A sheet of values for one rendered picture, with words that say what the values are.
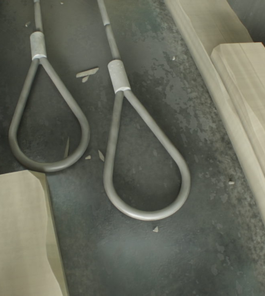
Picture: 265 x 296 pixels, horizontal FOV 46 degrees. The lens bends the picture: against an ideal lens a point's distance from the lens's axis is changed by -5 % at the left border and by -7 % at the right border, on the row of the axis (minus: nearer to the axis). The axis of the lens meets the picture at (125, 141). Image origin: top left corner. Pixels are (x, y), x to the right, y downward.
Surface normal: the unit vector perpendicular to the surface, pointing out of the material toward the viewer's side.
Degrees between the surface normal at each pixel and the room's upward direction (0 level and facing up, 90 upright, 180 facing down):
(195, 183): 0
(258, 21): 90
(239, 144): 90
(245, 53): 0
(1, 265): 0
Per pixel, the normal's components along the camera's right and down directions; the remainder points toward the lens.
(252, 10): 0.24, 0.86
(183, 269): 0.07, -0.49
